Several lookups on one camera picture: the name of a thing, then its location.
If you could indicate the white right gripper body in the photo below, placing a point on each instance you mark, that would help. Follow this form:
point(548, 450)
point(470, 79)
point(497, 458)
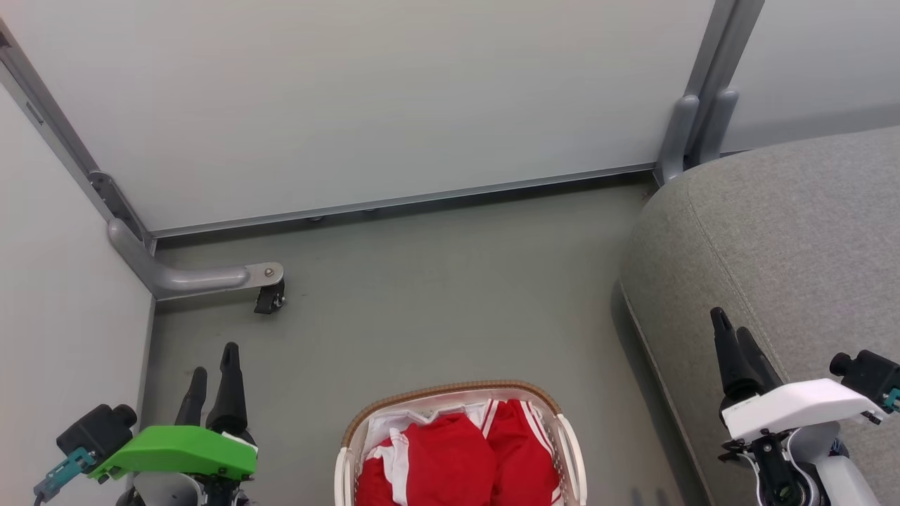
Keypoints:
point(798, 404)

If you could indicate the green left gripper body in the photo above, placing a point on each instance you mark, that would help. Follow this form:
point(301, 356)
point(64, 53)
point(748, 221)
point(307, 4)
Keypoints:
point(179, 450)

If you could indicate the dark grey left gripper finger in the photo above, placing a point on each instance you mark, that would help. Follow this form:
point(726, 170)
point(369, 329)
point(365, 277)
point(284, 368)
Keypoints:
point(195, 400)
point(230, 393)

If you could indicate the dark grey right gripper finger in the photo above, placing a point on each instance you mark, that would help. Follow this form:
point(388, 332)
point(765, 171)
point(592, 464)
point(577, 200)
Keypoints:
point(730, 365)
point(763, 369)

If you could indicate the red and white garment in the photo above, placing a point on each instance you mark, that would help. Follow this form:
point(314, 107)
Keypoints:
point(450, 457)

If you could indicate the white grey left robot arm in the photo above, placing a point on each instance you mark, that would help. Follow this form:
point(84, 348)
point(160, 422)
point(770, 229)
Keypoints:
point(165, 492)

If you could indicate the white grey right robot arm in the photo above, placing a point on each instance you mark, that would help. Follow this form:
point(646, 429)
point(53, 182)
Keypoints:
point(840, 478)

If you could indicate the grey fabric sofa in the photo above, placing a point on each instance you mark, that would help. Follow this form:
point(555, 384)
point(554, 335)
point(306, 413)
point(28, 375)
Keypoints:
point(773, 232)

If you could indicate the black caster wheel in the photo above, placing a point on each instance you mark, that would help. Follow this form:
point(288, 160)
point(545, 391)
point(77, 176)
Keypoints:
point(268, 299)

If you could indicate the long grey partition foot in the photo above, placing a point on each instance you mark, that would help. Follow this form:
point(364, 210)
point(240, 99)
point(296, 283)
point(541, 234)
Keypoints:
point(183, 279)

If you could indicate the white plastic basket liner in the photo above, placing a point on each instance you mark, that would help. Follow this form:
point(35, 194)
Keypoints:
point(394, 422)

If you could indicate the white laundry basket brown rim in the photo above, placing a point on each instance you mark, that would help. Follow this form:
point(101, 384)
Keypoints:
point(573, 457)

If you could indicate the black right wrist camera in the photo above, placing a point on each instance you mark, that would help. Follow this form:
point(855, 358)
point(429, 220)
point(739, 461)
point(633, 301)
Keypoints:
point(868, 372)

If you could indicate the grey partition bottom rail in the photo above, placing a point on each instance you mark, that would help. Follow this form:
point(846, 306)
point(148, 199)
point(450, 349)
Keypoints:
point(401, 200)

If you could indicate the grey partition post with bracket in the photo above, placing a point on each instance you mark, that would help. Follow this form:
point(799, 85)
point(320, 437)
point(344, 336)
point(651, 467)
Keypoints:
point(63, 137)

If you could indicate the grey partition post with feet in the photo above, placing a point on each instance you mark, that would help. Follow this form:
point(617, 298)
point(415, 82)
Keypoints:
point(728, 42)

